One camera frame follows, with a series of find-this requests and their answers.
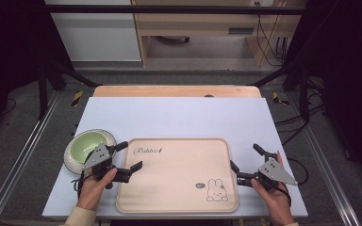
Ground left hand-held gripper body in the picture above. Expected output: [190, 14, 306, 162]
[82, 142, 133, 190]

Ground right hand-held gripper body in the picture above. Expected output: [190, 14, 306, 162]
[236, 151, 299, 192]

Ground green and white bowl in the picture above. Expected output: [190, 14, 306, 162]
[63, 128, 118, 175]

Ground beige tray with rabbit print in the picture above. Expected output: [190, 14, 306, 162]
[115, 137, 240, 215]

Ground person's right hand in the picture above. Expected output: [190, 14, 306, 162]
[250, 152, 297, 226]

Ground person's left hand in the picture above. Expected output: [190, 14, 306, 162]
[76, 168, 119, 212]

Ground yellow and black tape marker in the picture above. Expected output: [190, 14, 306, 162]
[271, 91, 290, 106]
[71, 90, 85, 108]

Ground wooden table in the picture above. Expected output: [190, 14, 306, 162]
[92, 85, 263, 99]

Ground black metal stand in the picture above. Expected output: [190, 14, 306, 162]
[247, 60, 312, 124]
[37, 57, 103, 121]

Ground white cabinet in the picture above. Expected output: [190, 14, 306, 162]
[44, 0, 142, 62]

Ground grey label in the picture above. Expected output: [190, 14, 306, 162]
[227, 26, 255, 36]

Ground black curtain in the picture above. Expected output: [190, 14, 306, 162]
[0, 0, 76, 142]
[282, 0, 362, 183]

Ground light wooden desk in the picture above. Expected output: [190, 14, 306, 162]
[131, 0, 307, 68]

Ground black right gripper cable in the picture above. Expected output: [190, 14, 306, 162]
[276, 157, 310, 208]

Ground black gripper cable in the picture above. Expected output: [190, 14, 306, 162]
[71, 171, 92, 197]
[276, 157, 310, 208]

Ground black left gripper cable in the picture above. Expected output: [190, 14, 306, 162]
[71, 171, 92, 197]

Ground black floor cables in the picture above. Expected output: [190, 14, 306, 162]
[273, 93, 326, 147]

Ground aluminium floor rail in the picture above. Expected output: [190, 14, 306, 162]
[0, 90, 61, 226]
[286, 93, 362, 226]

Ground black hanging cables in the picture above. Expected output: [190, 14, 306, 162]
[255, 1, 290, 68]

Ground black horizontal frame bar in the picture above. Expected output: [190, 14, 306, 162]
[42, 5, 306, 16]

